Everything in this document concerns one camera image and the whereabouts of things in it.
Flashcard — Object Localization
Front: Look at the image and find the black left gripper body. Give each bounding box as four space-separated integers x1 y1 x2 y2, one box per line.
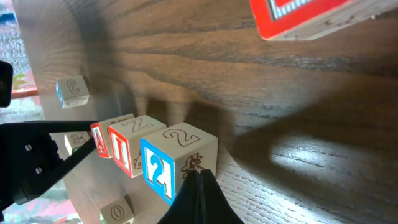
0 61 13 108

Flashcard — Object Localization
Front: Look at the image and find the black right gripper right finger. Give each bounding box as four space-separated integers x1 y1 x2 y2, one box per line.
159 169 243 224

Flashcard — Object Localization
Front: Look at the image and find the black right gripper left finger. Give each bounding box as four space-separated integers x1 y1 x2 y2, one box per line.
1 121 95 211

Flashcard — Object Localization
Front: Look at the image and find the blue number 2 block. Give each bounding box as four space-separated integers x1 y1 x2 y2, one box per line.
140 123 218 205

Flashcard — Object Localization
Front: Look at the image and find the red letter A block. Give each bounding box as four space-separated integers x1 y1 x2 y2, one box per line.
90 113 135 159

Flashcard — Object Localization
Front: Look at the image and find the red letter I block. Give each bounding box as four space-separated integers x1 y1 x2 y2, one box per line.
109 115 167 178

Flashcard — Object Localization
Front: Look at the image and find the green letter R block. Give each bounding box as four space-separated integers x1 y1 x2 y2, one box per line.
64 131 92 155

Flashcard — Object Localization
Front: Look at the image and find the blue letter P block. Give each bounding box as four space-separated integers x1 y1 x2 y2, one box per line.
55 75 90 109

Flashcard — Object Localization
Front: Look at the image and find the green letter J block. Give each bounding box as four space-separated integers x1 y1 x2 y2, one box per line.
99 197 134 224

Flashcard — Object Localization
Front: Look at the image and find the red letter E block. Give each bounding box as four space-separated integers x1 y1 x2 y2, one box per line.
250 0 397 41

